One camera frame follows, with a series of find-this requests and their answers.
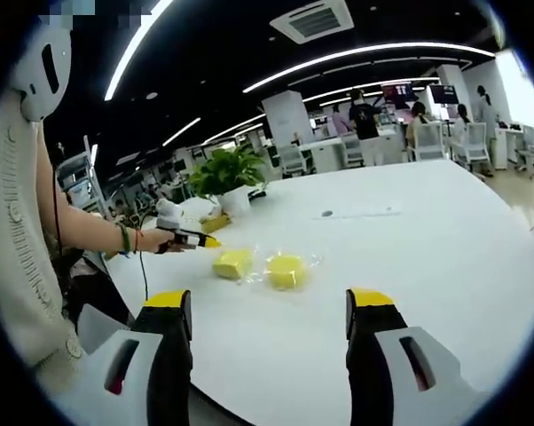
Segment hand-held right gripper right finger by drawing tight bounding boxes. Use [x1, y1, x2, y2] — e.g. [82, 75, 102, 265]
[344, 288, 492, 426]

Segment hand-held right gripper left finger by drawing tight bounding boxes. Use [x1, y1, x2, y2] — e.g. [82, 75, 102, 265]
[53, 290, 193, 426]

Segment yellow rectangular silicone block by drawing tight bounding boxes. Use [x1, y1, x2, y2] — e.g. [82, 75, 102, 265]
[211, 248, 255, 280]

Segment yellow round silicone block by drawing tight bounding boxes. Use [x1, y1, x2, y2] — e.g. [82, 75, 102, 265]
[266, 253, 313, 292]

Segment person's left hand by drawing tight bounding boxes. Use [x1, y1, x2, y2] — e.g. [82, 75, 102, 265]
[136, 228, 177, 256]

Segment yellow tissue box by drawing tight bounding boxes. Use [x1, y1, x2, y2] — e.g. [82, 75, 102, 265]
[182, 199, 232, 235]

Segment clear plastic wrapper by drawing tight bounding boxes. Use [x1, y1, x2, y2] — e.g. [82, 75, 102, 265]
[211, 243, 268, 288]
[254, 244, 326, 296]

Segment green potted plant white pot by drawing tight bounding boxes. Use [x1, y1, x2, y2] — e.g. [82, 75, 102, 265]
[187, 145, 271, 218]

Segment ceiling light strip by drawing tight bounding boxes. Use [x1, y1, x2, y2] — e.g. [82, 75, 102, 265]
[161, 116, 202, 148]
[241, 42, 498, 95]
[104, 0, 176, 102]

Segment person's white knit sweater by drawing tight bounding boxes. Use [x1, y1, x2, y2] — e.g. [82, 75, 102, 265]
[0, 86, 90, 372]

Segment white worn device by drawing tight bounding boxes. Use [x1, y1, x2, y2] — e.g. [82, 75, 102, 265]
[14, 29, 74, 124]

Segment white office chair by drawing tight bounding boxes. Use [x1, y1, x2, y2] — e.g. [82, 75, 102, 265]
[412, 121, 449, 163]
[514, 125, 534, 173]
[463, 121, 493, 164]

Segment ceiling air conditioner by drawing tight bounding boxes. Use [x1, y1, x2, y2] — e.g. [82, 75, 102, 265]
[269, 0, 355, 45]

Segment red display screen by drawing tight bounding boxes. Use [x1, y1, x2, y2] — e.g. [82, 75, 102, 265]
[381, 83, 415, 111]

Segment dark monitor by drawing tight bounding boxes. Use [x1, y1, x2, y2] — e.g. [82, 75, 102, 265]
[428, 83, 458, 107]

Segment green bead bracelet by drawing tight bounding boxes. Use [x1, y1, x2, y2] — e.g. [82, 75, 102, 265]
[114, 223, 134, 257]

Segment black cable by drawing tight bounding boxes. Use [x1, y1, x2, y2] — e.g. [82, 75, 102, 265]
[49, 141, 68, 276]
[137, 251, 150, 305]

